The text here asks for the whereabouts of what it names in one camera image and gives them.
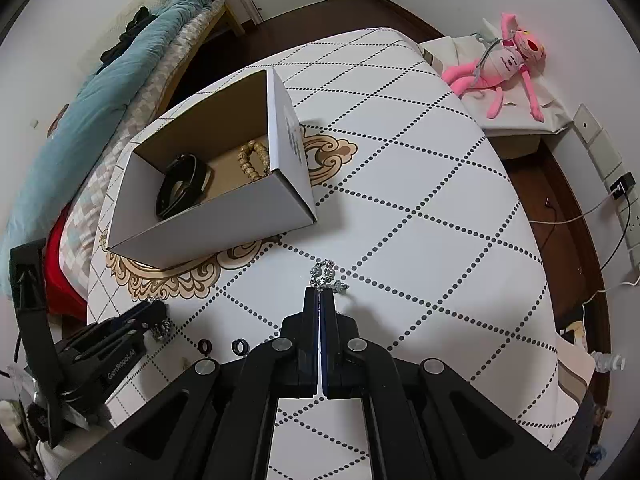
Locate wooden bed frame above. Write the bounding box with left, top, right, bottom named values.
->
left=162, top=2, right=247, bottom=111

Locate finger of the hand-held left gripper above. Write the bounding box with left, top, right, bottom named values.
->
left=102, top=316, right=168, bottom=341
left=117, top=300, right=167, bottom=322

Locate red cloth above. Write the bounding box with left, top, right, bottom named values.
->
left=43, top=209, right=92, bottom=322

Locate black charger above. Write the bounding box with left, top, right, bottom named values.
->
left=608, top=172, right=636, bottom=197

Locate white dotted tablecloth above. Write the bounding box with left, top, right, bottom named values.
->
left=86, top=26, right=559, bottom=480

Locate light blue quilt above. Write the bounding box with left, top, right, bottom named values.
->
left=0, top=0, right=234, bottom=297

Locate black clothing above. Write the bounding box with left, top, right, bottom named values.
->
left=99, top=6, right=154, bottom=69

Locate silver chain bracelet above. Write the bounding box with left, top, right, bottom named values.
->
left=310, top=258, right=350, bottom=295

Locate pink plush toy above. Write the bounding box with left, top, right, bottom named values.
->
left=440, top=11, right=547, bottom=122

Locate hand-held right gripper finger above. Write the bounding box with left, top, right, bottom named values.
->
left=57, top=286, right=321, bottom=480
left=320, top=290, right=592, bottom=480

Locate black cable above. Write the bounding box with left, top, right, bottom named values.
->
left=599, top=194, right=633, bottom=272

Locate white pillow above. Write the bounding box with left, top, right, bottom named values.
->
left=417, top=32, right=574, bottom=139

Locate white wall socket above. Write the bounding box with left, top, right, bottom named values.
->
left=572, top=102, right=604, bottom=147
left=590, top=129, right=627, bottom=182

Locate white cable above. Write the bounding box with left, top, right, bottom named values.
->
left=531, top=191, right=621, bottom=227

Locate white cardboard box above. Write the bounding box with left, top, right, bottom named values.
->
left=102, top=67, right=319, bottom=271

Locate beige tote bag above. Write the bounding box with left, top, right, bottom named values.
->
left=554, top=320, right=599, bottom=452

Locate silver beaded jewelry piece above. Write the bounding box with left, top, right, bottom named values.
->
left=151, top=317, right=174, bottom=344

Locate black bangle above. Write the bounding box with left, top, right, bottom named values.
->
left=155, top=153, right=214, bottom=220

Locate white power strip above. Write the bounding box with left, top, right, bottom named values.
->
left=619, top=180, right=640, bottom=252

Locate wooden bead bracelet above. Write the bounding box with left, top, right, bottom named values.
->
left=237, top=139, right=274, bottom=184

